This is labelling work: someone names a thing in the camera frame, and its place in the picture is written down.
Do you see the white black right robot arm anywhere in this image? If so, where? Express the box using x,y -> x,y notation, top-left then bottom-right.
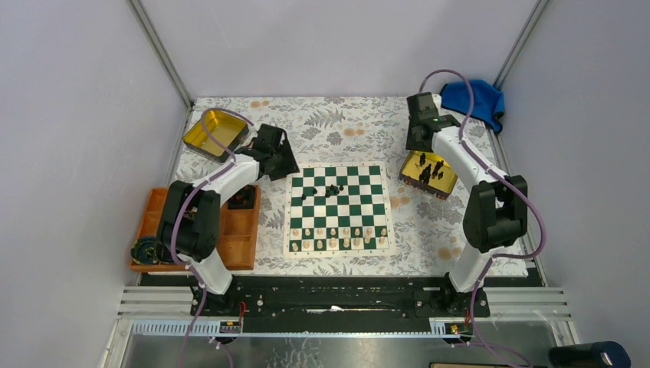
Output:
406,92 -> 527,316

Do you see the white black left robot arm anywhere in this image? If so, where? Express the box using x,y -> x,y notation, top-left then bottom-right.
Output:
156,124 -> 298,315

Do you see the green white chess board mat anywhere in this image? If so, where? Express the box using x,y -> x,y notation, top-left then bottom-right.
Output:
283,161 -> 396,258

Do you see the gold tin left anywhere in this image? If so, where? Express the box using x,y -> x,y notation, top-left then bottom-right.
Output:
182,108 -> 250,163

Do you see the gold tin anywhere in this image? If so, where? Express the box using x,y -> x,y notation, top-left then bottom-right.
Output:
182,108 -> 250,163
399,150 -> 458,200

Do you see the gold tin right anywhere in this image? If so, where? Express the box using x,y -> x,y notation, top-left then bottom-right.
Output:
399,150 -> 458,200

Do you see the blue cloth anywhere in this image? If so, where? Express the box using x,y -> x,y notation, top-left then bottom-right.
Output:
440,80 -> 505,134

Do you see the wooden compartment tray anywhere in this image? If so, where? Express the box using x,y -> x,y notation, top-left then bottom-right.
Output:
129,185 -> 261,274

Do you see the floral tablecloth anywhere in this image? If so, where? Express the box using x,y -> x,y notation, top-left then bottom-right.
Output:
186,97 -> 469,276

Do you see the black tape roll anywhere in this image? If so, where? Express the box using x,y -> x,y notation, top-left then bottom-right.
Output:
130,236 -> 159,265

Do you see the dark cylinder bottle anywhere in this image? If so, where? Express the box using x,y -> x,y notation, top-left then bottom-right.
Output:
548,341 -> 632,368

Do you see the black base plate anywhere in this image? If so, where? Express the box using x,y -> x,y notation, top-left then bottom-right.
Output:
190,275 -> 491,318

